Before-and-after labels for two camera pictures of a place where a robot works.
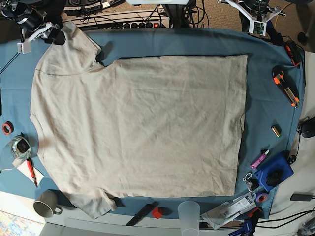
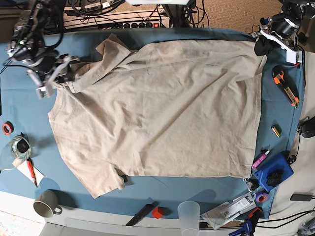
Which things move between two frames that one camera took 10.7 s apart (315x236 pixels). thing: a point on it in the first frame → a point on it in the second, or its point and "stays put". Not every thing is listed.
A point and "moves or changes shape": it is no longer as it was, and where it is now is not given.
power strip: (163, 23) stays put
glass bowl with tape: (15, 152) stays put
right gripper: (33, 22) → (46, 65)
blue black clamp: (247, 229) stays put
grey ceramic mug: (45, 204) stays put
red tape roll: (8, 127) stays put
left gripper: (257, 10) → (282, 27)
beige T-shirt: (138, 127) moves or changes shape
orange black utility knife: (287, 85) stays put
